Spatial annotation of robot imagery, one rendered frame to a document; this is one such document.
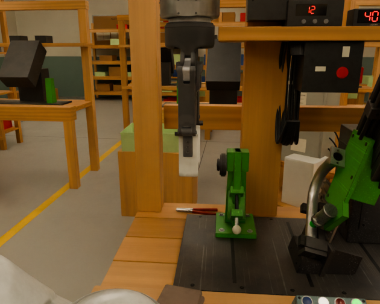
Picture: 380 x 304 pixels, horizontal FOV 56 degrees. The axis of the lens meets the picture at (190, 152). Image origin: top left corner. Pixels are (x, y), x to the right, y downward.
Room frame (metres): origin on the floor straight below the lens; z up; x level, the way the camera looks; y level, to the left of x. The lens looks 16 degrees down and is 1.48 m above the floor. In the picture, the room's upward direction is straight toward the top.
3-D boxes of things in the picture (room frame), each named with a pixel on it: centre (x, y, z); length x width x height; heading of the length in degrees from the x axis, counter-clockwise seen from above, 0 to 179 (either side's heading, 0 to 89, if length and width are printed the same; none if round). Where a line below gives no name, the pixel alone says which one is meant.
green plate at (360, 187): (0.86, -0.44, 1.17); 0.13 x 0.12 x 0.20; 85
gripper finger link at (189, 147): (0.52, 0.00, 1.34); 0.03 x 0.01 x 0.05; 175
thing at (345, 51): (1.14, -0.43, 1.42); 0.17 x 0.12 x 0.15; 85
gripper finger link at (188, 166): (0.53, 0.00, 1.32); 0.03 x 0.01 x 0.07; 85
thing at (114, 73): (10.66, 1.45, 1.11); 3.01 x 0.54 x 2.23; 83
